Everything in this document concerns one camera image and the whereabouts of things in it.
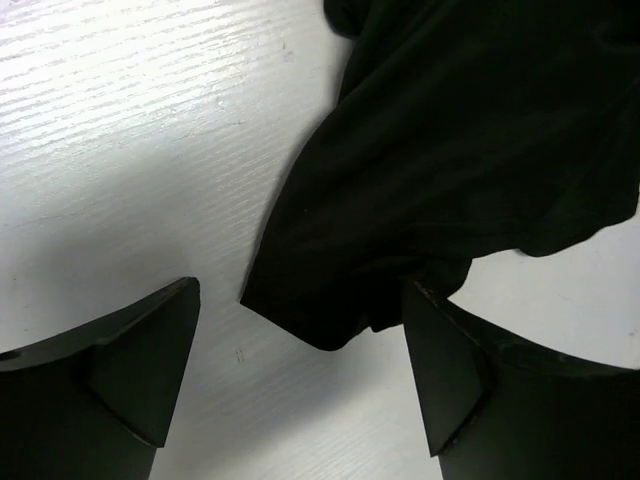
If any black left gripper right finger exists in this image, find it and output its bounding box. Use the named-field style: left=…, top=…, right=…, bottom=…
left=403, top=285, right=639, bottom=480

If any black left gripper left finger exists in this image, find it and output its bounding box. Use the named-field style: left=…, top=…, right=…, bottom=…
left=1, top=277, right=200, bottom=480

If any black t-shirt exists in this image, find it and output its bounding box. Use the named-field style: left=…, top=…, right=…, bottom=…
left=240, top=0, right=639, bottom=351

